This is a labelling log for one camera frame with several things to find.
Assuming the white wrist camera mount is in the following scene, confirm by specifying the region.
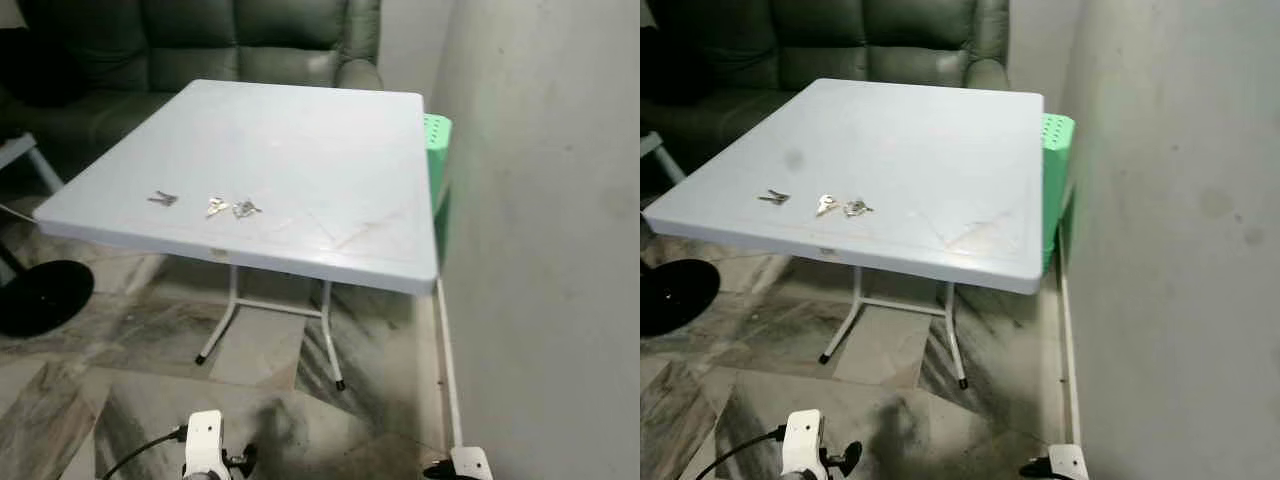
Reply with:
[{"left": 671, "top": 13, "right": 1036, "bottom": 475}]
[
  {"left": 781, "top": 408, "right": 827, "bottom": 480},
  {"left": 183, "top": 410, "right": 227, "bottom": 480},
  {"left": 450, "top": 446, "right": 494, "bottom": 480},
  {"left": 1047, "top": 444, "right": 1091, "bottom": 480}
]

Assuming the grey side table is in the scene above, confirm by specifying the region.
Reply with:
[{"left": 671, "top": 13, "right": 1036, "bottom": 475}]
[
  {"left": 640, "top": 130, "right": 683, "bottom": 186},
  {"left": 0, "top": 132, "right": 63, "bottom": 196}
]

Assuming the green leather sofa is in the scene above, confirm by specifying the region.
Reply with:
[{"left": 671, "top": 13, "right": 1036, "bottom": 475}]
[
  {"left": 0, "top": 0, "right": 385, "bottom": 191},
  {"left": 640, "top": 0, "right": 1011, "bottom": 191}
]

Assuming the green plastic stool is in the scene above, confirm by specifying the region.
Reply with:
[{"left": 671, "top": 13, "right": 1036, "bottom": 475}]
[
  {"left": 422, "top": 113, "right": 454, "bottom": 263},
  {"left": 1040, "top": 113, "right": 1077, "bottom": 271}
]

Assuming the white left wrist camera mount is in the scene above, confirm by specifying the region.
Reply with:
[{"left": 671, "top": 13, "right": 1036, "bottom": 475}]
[
  {"left": 781, "top": 408, "right": 827, "bottom": 480},
  {"left": 183, "top": 410, "right": 227, "bottom": 480}
]

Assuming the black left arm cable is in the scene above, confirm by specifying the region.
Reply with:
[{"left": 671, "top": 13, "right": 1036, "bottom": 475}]
[
  {"left": 100, "top": 428, "right": 189, "bottom": 480},
  {"left": 695, "top": 428, "right": 786, "bottom": 480}
]

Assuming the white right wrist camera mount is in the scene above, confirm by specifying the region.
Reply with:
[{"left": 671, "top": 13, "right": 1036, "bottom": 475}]
[
  {"left": 450, "top": 446, "right": 494, "bottom": 480},
  {"left": 1047, "top": 444, "right": 1091, "bottom": 480}
]

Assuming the black round stand base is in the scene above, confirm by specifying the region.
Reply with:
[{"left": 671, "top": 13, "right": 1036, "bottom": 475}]
[
  {"left": 0, "top": 259, "right": 95, "bottom": 338},
  {"left": 640, "top": 258, "right": 721, "bottom": 338}
]

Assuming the white pipe along wall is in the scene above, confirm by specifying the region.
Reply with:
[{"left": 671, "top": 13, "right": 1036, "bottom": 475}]
[
  {"left": 434, "top": 278, "right": 467, "bottom": 451},
  {"left": 1056, "top": 265, "right": 1085, "bottom": 446}
]

